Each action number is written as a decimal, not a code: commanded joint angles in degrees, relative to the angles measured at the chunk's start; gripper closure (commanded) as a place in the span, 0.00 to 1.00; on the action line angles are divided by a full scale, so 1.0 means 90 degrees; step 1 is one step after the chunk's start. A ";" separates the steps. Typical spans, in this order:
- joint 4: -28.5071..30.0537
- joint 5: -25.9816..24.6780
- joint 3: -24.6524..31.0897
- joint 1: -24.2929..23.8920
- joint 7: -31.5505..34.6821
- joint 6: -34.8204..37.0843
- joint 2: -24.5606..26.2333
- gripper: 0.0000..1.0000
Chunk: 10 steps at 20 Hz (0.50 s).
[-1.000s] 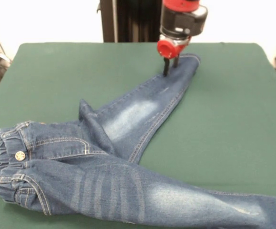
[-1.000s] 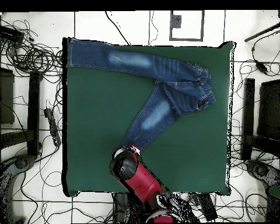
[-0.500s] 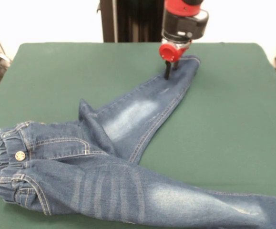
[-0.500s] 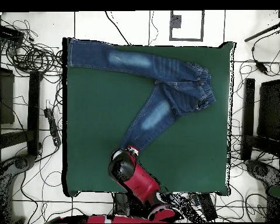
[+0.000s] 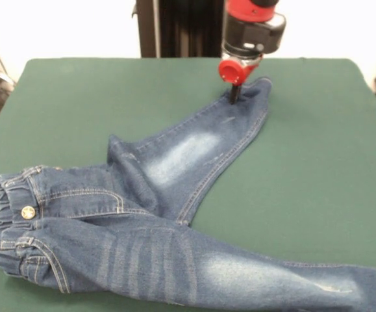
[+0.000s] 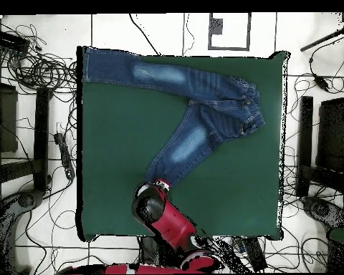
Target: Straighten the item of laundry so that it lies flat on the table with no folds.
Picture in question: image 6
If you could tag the black flat box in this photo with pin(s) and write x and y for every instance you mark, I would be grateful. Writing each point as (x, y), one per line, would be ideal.
(8, 38)

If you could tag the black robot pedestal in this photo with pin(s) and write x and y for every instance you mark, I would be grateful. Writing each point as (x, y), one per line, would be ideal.
(149, 252)

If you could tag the grey wheeled stand leg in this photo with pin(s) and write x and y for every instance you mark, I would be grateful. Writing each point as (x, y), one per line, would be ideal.
(25, 200)
(321, 209)

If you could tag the black tripod leg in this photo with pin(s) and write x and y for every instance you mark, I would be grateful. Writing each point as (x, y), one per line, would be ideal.
(318, 43)

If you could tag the black power adapter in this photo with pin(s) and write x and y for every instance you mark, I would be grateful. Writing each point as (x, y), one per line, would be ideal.
(321, 82)

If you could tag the black stand bar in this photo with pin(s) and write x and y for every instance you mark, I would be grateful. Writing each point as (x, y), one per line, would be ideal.
(306, 129)
(41, 137)

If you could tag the blue denim jeans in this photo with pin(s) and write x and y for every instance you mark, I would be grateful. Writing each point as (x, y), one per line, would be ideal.
(203, 108)

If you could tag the grey square frame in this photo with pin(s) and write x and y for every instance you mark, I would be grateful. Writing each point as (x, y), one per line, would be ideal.
(229, 48)

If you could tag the black power strip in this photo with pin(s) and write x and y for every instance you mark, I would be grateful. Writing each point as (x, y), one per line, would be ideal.
(255, 255)
(64, 154)

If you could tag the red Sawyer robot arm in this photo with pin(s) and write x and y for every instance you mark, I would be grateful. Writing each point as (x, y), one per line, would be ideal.
(166, 217)

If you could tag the dark green table cloth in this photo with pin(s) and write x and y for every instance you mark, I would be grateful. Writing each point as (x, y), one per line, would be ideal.
(117, 172)

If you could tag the dark square case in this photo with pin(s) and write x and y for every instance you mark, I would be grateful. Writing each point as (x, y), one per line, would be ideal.
(5, 120)
(332, 134)

